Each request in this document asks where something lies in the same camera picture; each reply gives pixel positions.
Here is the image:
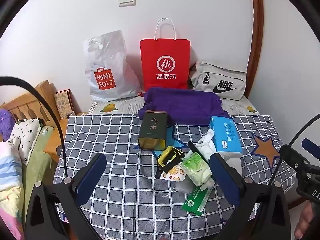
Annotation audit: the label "citrus print packet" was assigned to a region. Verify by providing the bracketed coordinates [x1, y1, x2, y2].
[160, 164, 187, 182]

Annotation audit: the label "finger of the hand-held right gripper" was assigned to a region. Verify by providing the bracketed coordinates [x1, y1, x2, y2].
[302, 138, 320, 159]
[279, 144, 309, 173]

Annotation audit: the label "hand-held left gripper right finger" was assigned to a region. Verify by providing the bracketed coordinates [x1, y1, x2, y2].
[209, 152, 292, 240]

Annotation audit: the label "wooden nightstand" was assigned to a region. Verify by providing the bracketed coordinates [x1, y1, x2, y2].
[44, 112, 88, 163]

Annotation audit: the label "beige waist bag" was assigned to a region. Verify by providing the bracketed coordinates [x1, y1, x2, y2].
[189, 61, 247, 101]

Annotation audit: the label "green blanket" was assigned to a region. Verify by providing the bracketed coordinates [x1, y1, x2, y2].
[23, 126, 55, 207]

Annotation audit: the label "purple towel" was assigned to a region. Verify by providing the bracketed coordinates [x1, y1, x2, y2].
[138, 87, 230, 125]

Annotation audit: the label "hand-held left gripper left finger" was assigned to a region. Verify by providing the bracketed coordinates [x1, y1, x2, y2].
[25, 153, 107, 240]

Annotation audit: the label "grey checkered cloth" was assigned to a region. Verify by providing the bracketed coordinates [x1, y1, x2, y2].
[53, 114, 297, 240]

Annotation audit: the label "yellow pouch with black straps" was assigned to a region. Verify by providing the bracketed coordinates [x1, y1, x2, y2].
[155, 145, 186, 180]

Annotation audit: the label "blue tissue box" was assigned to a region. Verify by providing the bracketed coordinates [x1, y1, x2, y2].
[209, 116, 243, 154]

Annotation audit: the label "dark green tin box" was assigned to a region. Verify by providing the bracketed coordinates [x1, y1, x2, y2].
[137, 110, 168, 152]

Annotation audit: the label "white socks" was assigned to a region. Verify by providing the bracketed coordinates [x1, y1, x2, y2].
[194, 128, 218, 163]

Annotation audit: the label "white tissue pack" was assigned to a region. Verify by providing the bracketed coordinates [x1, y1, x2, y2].
[224, 154, 243, 179]

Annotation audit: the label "colourful printed quilt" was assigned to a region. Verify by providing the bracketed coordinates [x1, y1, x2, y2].
[0, 141, 29, 240]

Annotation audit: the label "black cable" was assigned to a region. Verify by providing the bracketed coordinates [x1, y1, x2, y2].
[0, 76, 67, 179]
[270, 113, 320, 184]

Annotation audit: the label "green wet wipe packet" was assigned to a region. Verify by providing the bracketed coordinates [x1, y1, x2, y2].
[181, 184, 215, 216]

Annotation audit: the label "floral print pillow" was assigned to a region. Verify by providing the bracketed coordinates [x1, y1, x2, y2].
[8, 118, 43, 166]

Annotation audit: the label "brown wooden door frame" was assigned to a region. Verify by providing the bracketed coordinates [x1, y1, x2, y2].
[245, 0, 265, 98]

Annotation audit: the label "red paper bag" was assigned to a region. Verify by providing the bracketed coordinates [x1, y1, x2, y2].
[139, 18, 192, 92]

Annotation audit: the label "patterned book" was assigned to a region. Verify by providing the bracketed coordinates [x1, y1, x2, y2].
[54, 89, 76, 119]

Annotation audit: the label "light green tissue pack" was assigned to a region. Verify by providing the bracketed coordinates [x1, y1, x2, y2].
[180, 151, 213, 187]

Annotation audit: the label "purple plush toy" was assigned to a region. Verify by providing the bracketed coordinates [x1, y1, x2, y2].
[0, 109, 16, 142]

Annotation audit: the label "white plastic shopping bag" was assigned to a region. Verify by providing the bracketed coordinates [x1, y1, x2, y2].
[83, 30, 144, 102]

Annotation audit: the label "translucent mesh drawstring bag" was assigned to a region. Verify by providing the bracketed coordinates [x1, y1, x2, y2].
[162, 179, 195, 197]

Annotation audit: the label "wooden headboard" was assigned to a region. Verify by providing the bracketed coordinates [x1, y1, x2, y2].
[0, 80, 62, 124]

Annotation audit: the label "person's right hand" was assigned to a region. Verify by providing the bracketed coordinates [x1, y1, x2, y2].
[294, 201, 313, 240]

